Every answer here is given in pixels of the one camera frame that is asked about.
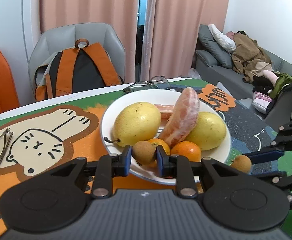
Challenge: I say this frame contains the brown longan fruit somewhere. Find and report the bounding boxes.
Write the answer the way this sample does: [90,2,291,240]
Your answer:
[132,141,156,165]
[231,155,252,174]

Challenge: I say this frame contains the small orange mandarin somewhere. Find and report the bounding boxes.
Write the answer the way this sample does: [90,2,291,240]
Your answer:
[170,141,201,162]
[143,138,171,169]

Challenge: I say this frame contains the peeled pomelo segment back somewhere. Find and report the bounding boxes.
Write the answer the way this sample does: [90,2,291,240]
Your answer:
[158,87,200,148]

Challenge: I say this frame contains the peeled pomelo segment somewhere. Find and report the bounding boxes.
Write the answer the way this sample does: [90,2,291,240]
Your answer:
[155,105,175,120]
[158,87,200,148]

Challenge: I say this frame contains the yellow pear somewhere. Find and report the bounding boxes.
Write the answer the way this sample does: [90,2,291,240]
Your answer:
[185,112,227,151]
[102,102,161,147]

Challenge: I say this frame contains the white ceramic plate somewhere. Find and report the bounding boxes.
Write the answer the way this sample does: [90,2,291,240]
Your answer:
[100,88,232,186]

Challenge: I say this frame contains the peeled pomelo segment front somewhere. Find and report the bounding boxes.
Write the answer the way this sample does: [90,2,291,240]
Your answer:
[155,105,175,120]

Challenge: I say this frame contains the grey sofa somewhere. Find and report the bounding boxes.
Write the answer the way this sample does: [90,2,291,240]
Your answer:
[196,46,292,124]

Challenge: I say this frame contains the brown jacket on sofa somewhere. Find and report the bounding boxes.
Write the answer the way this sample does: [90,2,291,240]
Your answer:
[232,33,273,83]

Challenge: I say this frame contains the orange black backpack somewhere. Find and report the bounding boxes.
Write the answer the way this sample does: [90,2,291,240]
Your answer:
[34,39,123,101]

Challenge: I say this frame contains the white pillow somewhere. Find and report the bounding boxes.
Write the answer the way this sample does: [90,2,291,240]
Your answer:
[208,24,236,54]

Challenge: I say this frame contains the grey sofa cushion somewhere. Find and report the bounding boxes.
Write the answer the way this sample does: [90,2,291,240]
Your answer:
[199,24,233,69]

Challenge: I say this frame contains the grey chair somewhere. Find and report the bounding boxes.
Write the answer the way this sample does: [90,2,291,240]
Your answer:
[28,22,126,98]

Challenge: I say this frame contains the peach curtain right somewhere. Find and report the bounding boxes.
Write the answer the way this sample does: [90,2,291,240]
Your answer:
[141,0,228,81]

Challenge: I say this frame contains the peach curtain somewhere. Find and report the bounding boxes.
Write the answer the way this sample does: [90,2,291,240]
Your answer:
[40,0,138,82]
[141,0,228,81]

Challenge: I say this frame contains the peach curtain left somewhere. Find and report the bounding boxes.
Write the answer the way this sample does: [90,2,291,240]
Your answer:
[40,0,138,82]

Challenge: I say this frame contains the dark thick frame glasses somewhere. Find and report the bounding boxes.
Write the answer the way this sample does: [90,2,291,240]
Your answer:
[123,75,171,94]

